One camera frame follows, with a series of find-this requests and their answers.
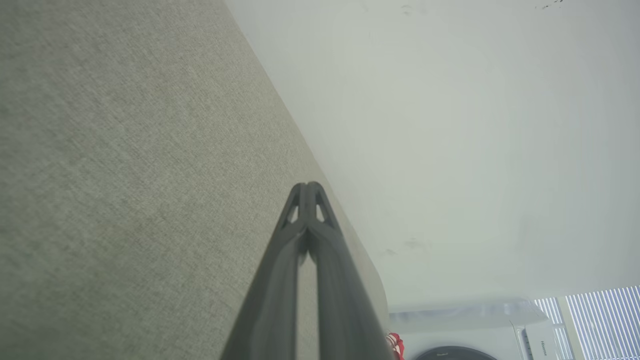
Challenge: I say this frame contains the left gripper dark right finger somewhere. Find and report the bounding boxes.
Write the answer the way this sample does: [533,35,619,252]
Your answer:
[307,182,394,360]

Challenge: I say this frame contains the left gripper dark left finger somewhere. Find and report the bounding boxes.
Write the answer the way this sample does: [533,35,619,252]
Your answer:
[220,182,309,360]

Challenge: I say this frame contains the red and white garment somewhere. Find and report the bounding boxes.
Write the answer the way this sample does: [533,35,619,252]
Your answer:
[386,332,406,360]

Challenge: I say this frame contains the white washing machine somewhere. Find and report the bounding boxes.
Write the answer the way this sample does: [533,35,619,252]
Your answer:
[389,299,566,360]

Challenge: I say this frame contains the grey fabric sofa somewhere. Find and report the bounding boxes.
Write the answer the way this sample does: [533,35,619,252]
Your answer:
[0,0,390,360]

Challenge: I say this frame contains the white window blinds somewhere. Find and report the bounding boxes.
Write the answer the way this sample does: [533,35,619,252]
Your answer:
[534,285,640,360]

